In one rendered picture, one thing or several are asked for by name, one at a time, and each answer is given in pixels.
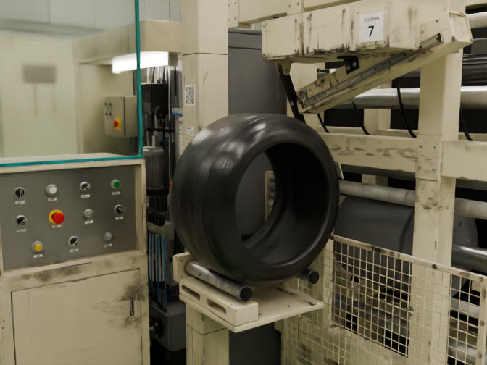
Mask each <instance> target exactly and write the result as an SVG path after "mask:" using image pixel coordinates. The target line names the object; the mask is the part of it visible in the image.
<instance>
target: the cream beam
mask: <svg viewBox="0 0 487 365"><path fill-rule="evenodd" d="M382 11H384V14H383V40H379V41H368V42H362V43H360V42H359V24H360V15H362V14H369V13H374V12H382ZM442 13H444V4H441V3H436V2H432V1H424V0H364V1H358V2H354V3H350V4H343V5H340V6H336V7H329V8H325V9H319V10H315V11H311V12H305V13H301V14H295V15H291V16H287V17H281V18H277V19H273V20H266V21H263V22H262V61H264V62H276V61H293V62H294V63H302V64H315V63H323V62H339V61H343V59H337V56H356V57H358V58H359V57H361V56H370V55H379V54H392V53H400V52H408V51H416V50H418V47H419V46H420V26H421V25H422V24H423V23H424V22H427V21H428V20H431V19H433V18H434V17H436V16H438V15H440V14H442Z"/></svg>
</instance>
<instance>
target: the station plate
mask: <svg viewBox="0 0 487 365"><path fill-rule="evenodd" d="M383 14H384V11H382V12H374V13H369V14H362V15H360V24H359V42H360V43H362V42H368V41H379V40H383Z"/></svg>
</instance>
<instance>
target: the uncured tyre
mask: <svg viewBox="0 0 487 365"><path fill-rule="evenodd" d="M222 127H226V129H225V130H223V131H222V132H218V130H219V129H220V128H222ZM262 152H264V153H265V154H266V156H267V158H268V159H269V161H270V163H271V165H272V169H273V172H274V176H275V197H274V201H273V205H272V208H271V211H270V214H269V216H268V218H267V219H266V221H265V223H264V224H263V225H262V226H261V228H260V229H259V230H258V231H257V232H256V233H255V234H254V235H252V236H251V237H250V238H249V239H247V240H245V241H243V242H242V241H241V238H240V236H239V234H238V229H237V226H236V212H235V210H236V196H237V192H238V188H239V185H240V183H241V180H242V178H243V176H244V174H245V172H246V170H247V169H248V167H249V165H250V164H251V163H252V162H253V161H254V160H255V159H256V158H257V157H258V156H259V155H260V154H261V153H262ZM339 199H340V189H339V181H338V173H337V169H336V165H335V162H334V160H333V156H332V154H331V152H330V150H329V148H328V146H327V144H326V143H325V141H324V140H323V139H322V138H321V136H320V135H319V134H318V133H317V132H316V131H315V130H314V129H312V128H311V127H310V126H309V125H307V124H305V123H304V122H302V121H300V120H298V119H295V118H293V117H290V116H287V115H286V116H278V115H276V114H255V113H240V114H232V115H229V116H226V117H223V118H221V119H219V120H217V121H215V122H213V123H211V124H210V125H207V126H206V127H205V128H204V129H203V130H201V131H200V132H199V133H198V134H197V135H196V136H195V137H194V138H193V139H192V140H191V142H190V143H189V144H188V145H187V146H186V148H185V150H184V151H183V153H182V155H181V156H180V158H179V161H178V163H177V166H176V168H175V172H174V175H173V178H172V185H171V190H170V209H171V215H172V221H173V224H174V227H175V230H176V233H177V234H178V237H179V238H180V241H181V242H182V244H183V245H184V246H185V248H186V249H187V251H188V252H189V253H190V254H191V255H192V256H193V257H194V258H195V260H197V261H198V262H199V263H200V264H202V265H204V266H205V267H207V268H209V269H211V270H213V271H215V272H217V273H219V274H222V275H224V276H226V277H228V278H230V279H232V280H235V281H236V282H239V283H242V284H245V285H251V286H271V285H278V284H280V283H283V282H287V281H289V280H291V279H293V278H294V277H296V276H297V275H299V274H301V273H302V272H303V271H304V270H305V269H306V268H307V267H308V266H309V265H310V264H311V263H312V262H313V261H314V260H315V259H316V258H317V257H318V255H319V254H320V252H321V251H322V250H323V249H324V247H325V245H326V243H327V242H328V240H329V238H330V235H331V233H332V231H333V228H334V226H335V223H336V218H337V215H338V208H339Z"/></svg>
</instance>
